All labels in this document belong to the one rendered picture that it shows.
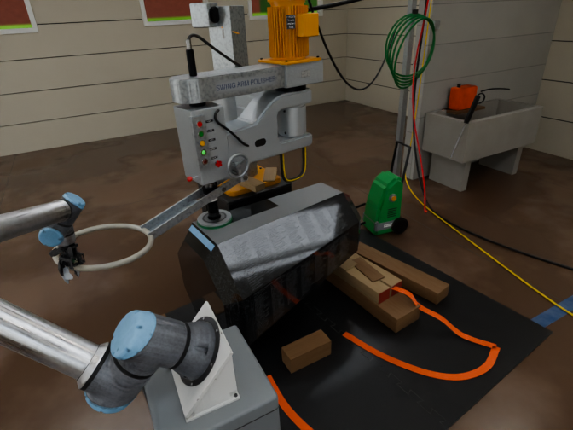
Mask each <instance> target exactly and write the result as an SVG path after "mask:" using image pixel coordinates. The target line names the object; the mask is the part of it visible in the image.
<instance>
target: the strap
mask: <svg viewBox="0 0 573 430"><path fill-rule="evenodd" d="M391 289H393V290H396V291H398V292H400V293H404V294H406V295H407V296H408V297H410V298H411V299H412V301H413V302H414V303H415V305H416V306H417V304H419V303H418V302H417V301H416V299H415V297H414V296H413V294H412V293H410V292H409V291H408V290H405V289H403V288H399V287H397V286H395V287H394V288H391ZM419 305H420V304H419ZM419 309H420V310H422V311H423V312H425V313H427V314H429V315H431V316H433V317H435V318H437V319H439V320H440V321H442V322H443V323H445V324H446V325H447V326H448V327H449V328H450V329H451V330H452V331H454V332H455V333H456V334H457V335H459V336H460V337H461V338H463V339H466V340H469V341H471V342H474V343H477V344H479V345H483V346H487V347H490V348H491V350H490V353H489V356H488V358H487V360H486V362H485V363H484V364H483V365H481V366H480V367H478V368H477V369H474V370H472V371H469V372H465V373H460V374H445V373H439V372H434V371H430V370H427V369H422V368H419V367H416V366H413V365H412V364H409V363H405V362H403V361H400V360H398V359H396V358H393V357H391V356H389V355H386V354H384V353H383V352H380V351H378V350H376V349H374V348H373V347H371V346H369V345H368V344H366V343H364V342H363V341H361V340H359V339H357V338H356V337H355V336H353V335H352V334H349V333H348V332H345V333H344V334H343V336H344V337H345V338H347V339H349V340H351V341H352V342H354V343H356V344H357V345H359V346H360V347H362V348H363V349H365V350H367V351H368V352H371V353H372V354H374V355H375V356H377V357H380V358H382V359H384V360H386V361H388V362H390V363H394V364H395V365H397V366H400V367H402V368H405V369H408V370H411V371H413V372H415V373H418V374H421V375H426V376H430V377H433V378H438V379H442V380H450V381H462V380H468V379H471V378H474V377H477V376H480V375H482V374H484V373H486V372H487V371H488V370H490V369H491V368H492V367H493V365H494V364H495V361H496V359H497V356H498V353H499V351H500V348H499V347H497V346H496V344H494V343H491V342H488V341H485V340H480V339H477V338H474V337H471V336H470V335H467V334H464V333H462V332H460V331H459V330H458V329H457V328H456V327H454V326H453V325H452V324H451V323H450V322H449V321H448V320H447V319H445V318H444V317H443V316H441V315H439V314H437V313H436V312H435V311H431V310H429V309H427V308H425V307H424V306H423V305H420V308H419ZM267 377H268V379H269V381H270V383H271V385H272V386H273V388H274V389H275V391H276V393H277V395H278V404H279V405H280V407H281V408H282V409H283V410H284V412H285V413H286V414H287V416H288V417H289V418H290V419H291V420H292V421H293V422H294V423H295V424H296V425H297V426H298V427H299V428H300V429H301V430H314V429H313V428H311V427H310V426H309V425H308V424H307V423H306V422H305V421H303V420H302V419H301V418H300V417H299V416H298V415H297V413H296V412H295V411H294V410H293V409H292V408H291V406H290V405H289V404H288V403H287V401H286V400H285V399H284V397H283V396H282V394H281V392H280V390H279V388H278V386H277V385H276V384H275V381H274V379H273V378H272V376H271V375H268V376H267Z"/></svg>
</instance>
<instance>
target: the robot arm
mask: <svg viewBox="0 0 573 430"><path fill-rule="evenodd" d="M84 206H85V202H84V200H83V199H82V198H80V197H79V196H77V195H75V194H73V193H69V192H66V193H65V194H63V195H62V197H61V198H60V199H59V200H54V201H51V202H48V203H44V204H41V205H37V206H31V207H28V208H24V209H20V210H17V211H13V212H7V213H4V214H0V242H3V241H7V240H10V239H13V238H15V237H18V236H20V235H24V234H27V233H30V232H33V231H35V230H40V229H41V230H40V231H39V234H38V239H39V240H40V242H41V243H43V244H44V245H45V246H47V247H57V248H54V249H52V250H51V251H50V252H49V255H50V257H53V256H57V255H58V254H60V253H61V255H60V256H59V258H58V259H59V262H58V271H59V272H60V274H61V276H62V278H63V280H64V281H65V282H66V283H67V284H69V279H73V276H72V275H71V274H70V272H69V269H68V268H67V267H69V268H70V269H72V270H74V267H75V266H77V265H79V264H80V265H81V264H83V262H85V260H84V259H82V255H83V258H84V253H81V252H78V251H77V247H78V243H75V241H76V240H77V239H76V236H75V232H74V228H73V223H74V222H75V220H76V219H77V217H78V215H79V214H80V213H81V212H82V210H83V209H84ZM65 266H67V267H65ZM113 336H114V337H113V339H112V341H111V343H109V342H106V343H103V344H100V345H97V344H96V343H93V342H91V341H89V340H87V339H85V338H83V337H81V336H79V335H77V334H75V333H73V332H71V331H68V330H66V329H64V328H62V327H60V326H58V325H56V324H54V323H52V322H50V321H48V320H46V319H43V318H41V317H39V316H37V315H35V314H33V313H31V312H29V311H27V310H25V309H23V308H21V307H19V306H17V305H14V304H12V303H10V302H8V301H7V300H5V299H2V298H0V346H3V347H6V348H8V349H10V350H11V351H13V352H17V353H19V354H20V355H23V356H25V357H28V358H30V359H32V360H34V361H36V362H39V363H41V364H43V365H46V366H48V367H50V368H52V369H55V370H57V371H59V372H61V373H63V374H65V375H68V376H71V377H72V378H74V379H76V380H77V383H78V389H80V390H83V391H84V396H85V397H86V398H85V400H86V402H87V403H88V405H89V406H90V407H91V408H93V409H94V410H96V411H99V412H100V411H101V412H102V413H105V414H112V413H117V412H119V411H121V410H123V409H124V408H126V407H127V406H128V405H129V404H130V403H131V402H132V401H133V400H134V399H135V398H136V396H137V394H138V393H139V392H140V391H141V390H142V389H143V387H144V386H145V385H146V384H147V382H148V381H149V379H150V378H151V377H152V376H153V374H154V373H155V371H156V370H157V369H158V368H159V367H161V368H166V369H172V370H174V371H175V372H177V373H178V374H179V375H180V376H181V377H183V378H185V379H188V380H196V379H198V378H199V377H201V376H202V375H203V374H204V372H205V371H206V369H207V368H208V366H209V364H210V362H211V359H212V356H213V352H214V349H215V342H216V336H215V331H214V328H213V327H212V325H211V324H210V323H209V322H204V321H198V322H182V321H179V320H176V319H173V318H169V317H164V316H161V315H158V314H155V313H152V312H151V311H140V310H134V311H131V312H129V313H128V314H126V315H125V316H124V318H122V320H121V321H120V322H119V325H118V326H117V328H116V329H115V331H114V333H113Z"/></svg>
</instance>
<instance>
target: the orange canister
mask: <svg viewBox="0 0 573 430"><path fill-rule="evenodd" d="M477 90H478V87H477V86H476V85H471V84H465V85H461V84H457V86H455V87H452V88H451V90H450V96H449V107H448V110H447V112H446V113H451V114H455V115H457V114H462V113H468V111H469V109H470V107H471V104H472V102H473V100H474V97H475V95H476V94H477ZM481 109H485V106H480V105H477V106H476V108H475V110H474V111H477V110H481Z"/></svg>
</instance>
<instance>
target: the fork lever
mask: <svg viewBox="0 0 573 430"><path fill-rule="evenodd" d="M231 172H232V174H233V175H236V176H238V171H237V170H236V169H231ZM229 178H230V177H227V178H224V179H222V180H219V181H217V186H218V185H219V184H221V183H223V182H225V181H226V180H228V179H229ZM240 182H241V180H240V178H231V179H230V180H228V181H227V182H226V183H224V184H222V185H221V186H219V187H218V188H216V189H214V190H213V191H212V192H210V193H209V194H207V195H205V196H204V197H202V198H201V199H199V198H200V197H201V196H202V195H204V193H203V189H202V187H203V186H202V187H201V188H199V189H197V190H196V191H194V192H193V193H192V194H190V195H188V196H186V197H185V198H183V199H182V200H180V201H178V202H177V203H176V204H174V205H173V206H171V207H169V208H167V209H166V210H164V211H163V212H162V213H160V214H158V215H157V216H155V217H154V218H152V219H150V220H148V221H147V222H146V223H145V224H143V225H141V226H140V227H141V228H142V229H143V228H146V229H148V230H149V231H150V232H148V235H153V238H154V239H155V238H157V237H158V236H160V235H162V234H163V233H165V232H166V231H167V230H169V229H170V228H172V227H173V226H175V225H176V224H178V223H180V222H181V221H183V220H184V219H185V218H187V217H188V216H190V215H191V214H193V213H194V212H196V211H198V210H199V209H200V208H201V207H203V206H205V205H206V204H208V203H210V202H211V201H213V200H215V199H216V198H217V197H218V196H220V195H222V194H223V193H225V192H226V191H228V190H229V189H231V188H233V187H234V186H235V185H236V184H238V183H240ZM197 199H199V200H197Z"/></svg>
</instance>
